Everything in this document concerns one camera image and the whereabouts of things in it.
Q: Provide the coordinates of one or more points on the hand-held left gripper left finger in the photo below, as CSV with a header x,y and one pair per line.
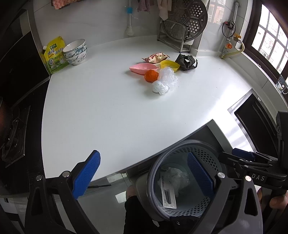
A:
x,y
86,175

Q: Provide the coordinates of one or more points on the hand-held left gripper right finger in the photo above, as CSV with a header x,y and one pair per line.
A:
x,y
200,173

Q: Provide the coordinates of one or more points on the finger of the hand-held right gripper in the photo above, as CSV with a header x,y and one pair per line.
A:
x,y
234,160
243,153

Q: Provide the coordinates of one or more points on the white paper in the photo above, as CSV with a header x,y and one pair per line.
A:
x,y
178,180

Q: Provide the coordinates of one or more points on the clear plastic blister pack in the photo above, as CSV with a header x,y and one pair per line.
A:
x,y
168,195

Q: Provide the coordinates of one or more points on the grey perforated waste basket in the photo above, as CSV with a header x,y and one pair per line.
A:
x,y
157,186

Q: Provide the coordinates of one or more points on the clear plastic bag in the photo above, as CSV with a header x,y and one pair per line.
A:
x,y
166,78

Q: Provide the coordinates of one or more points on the black plastic bag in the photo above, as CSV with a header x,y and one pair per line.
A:
x,y
184,61

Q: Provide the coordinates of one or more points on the orange tangerine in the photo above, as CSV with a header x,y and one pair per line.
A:
x,y
150,76

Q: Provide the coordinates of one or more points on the pink leaf-shaped dish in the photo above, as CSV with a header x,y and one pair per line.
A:
x,y
141,68

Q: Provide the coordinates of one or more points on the red patterned snack wrapper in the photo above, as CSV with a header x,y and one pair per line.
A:
x,y
155,58

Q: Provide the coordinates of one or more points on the person's right hand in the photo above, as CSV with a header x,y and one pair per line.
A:
x,y
280,201

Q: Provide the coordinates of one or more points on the black kitchen sink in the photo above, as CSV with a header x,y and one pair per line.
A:
x,y
254,119

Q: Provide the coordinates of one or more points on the person's foot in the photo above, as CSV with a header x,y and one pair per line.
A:
x,y
131,192

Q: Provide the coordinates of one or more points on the black fuzzy cloth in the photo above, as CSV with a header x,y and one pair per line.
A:
x,y
137,216

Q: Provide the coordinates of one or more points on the glass mug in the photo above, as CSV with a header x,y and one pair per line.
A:
x,y
282,85

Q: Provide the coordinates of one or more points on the black gas stove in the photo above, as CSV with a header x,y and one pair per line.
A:
x,y
18,135

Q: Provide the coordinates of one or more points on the blue patterned white bowl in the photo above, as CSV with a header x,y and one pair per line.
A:
x,y
76,59
74,46

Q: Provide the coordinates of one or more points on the dark framed window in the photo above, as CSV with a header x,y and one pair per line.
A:
x,y
270,38

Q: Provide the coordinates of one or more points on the yellow seasoning pouch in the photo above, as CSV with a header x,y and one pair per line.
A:
x,y
55,56

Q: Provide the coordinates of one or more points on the gas shutoff valve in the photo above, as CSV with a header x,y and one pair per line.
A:
x,y
229,25

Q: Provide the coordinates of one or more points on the black range hood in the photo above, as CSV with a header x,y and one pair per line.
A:
x,y
20,65

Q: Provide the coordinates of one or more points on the metal gas pipe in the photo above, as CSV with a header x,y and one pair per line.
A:
x,y
235,11

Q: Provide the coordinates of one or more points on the perforated metal steamer tray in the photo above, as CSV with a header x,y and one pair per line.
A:
x,y
193,18

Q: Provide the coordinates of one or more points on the metal dish rack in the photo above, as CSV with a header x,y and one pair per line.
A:
x,y
162,33

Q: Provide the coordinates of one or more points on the white bottle brush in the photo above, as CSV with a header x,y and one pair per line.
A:
x,y
129,22

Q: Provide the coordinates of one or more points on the beige hanging cloth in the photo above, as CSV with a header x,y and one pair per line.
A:
x,y
164,10

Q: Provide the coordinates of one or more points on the pink sponge cloth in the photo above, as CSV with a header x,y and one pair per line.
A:
x,y
64,4

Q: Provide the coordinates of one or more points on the grey hanging cloth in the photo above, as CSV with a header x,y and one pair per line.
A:
x,y
144,5

